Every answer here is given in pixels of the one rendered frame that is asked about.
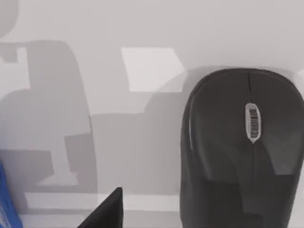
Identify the blue mat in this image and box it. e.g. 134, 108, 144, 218
0, 159, 24, 228

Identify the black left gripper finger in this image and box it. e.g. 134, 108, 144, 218
77, 187, 124, 228

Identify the black computer mouse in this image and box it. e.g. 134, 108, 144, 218
180, 68, 304, 228

